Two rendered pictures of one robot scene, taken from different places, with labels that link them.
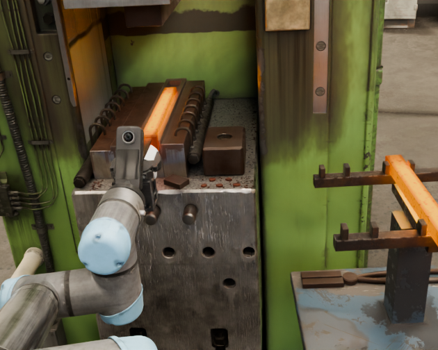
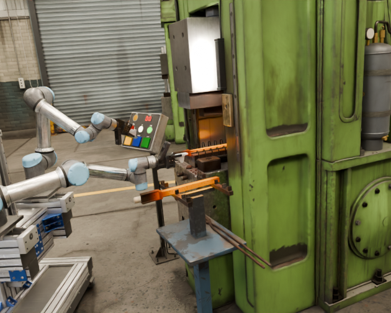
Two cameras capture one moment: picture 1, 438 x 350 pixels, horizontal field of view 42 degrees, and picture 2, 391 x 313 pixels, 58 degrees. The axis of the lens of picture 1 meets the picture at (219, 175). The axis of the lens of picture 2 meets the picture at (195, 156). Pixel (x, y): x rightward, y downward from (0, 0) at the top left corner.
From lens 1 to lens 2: 174 cm
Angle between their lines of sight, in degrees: 58
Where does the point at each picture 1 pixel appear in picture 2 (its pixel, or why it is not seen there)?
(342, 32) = (242, 130)
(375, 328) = (185, 231)
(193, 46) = not seen: hidden behind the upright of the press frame
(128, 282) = (136, 177)
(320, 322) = (181, 223)
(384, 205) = not seen: outside the picture
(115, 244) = (130, 163)
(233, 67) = not seen: hidden behind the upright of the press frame
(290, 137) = (233, 168)
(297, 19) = (228, 122)
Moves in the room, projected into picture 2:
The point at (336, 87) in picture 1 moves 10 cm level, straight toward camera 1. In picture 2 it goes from (242, 152) to (224, 154)
